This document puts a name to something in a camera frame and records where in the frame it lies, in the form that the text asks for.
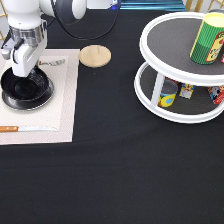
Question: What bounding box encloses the blue white food box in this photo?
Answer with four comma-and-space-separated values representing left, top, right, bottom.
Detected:
179, 83, 195, 99

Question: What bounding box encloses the fork with wooden handle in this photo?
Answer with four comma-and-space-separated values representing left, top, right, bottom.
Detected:
38, 59, 65, 66

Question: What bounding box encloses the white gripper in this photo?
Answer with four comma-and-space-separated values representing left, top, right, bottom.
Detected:
1, 37, 47, 83

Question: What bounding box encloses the knife with wooden handle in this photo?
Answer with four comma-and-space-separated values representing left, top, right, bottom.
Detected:
0, 126, 57, 133

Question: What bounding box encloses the beige woven placemat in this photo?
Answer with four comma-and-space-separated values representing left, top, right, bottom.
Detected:
0, 49, 79, 145

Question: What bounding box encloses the silver metal plate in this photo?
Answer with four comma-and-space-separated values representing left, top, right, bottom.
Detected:
2, 79, 54, 110

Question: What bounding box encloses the green yellow cylindrical canister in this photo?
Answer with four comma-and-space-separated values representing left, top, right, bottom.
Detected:
190, 12, 224, 65

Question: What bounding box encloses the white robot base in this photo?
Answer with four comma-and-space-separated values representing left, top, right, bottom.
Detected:
87, 0, 119, 9

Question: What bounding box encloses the black ribbed bowl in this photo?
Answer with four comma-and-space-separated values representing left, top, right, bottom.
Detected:
1, 66, 49, 101

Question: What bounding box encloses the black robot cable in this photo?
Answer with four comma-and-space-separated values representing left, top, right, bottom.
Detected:
0, 0, 122, 51

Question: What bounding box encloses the round wooden coaster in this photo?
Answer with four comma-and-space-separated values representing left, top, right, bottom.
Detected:
79, 45, 111, 68

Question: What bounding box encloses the red butter box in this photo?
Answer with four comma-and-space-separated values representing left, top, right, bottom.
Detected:
208, 85, 224, 104

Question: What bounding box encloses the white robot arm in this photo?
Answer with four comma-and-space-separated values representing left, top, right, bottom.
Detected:
2, 0, 87, 77

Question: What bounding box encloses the white two-tier lazy Susan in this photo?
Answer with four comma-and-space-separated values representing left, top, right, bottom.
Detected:
134, 12, 224, 124

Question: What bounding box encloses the blue yellow can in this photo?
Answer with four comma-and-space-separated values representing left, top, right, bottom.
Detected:
158, 79, 178, 107

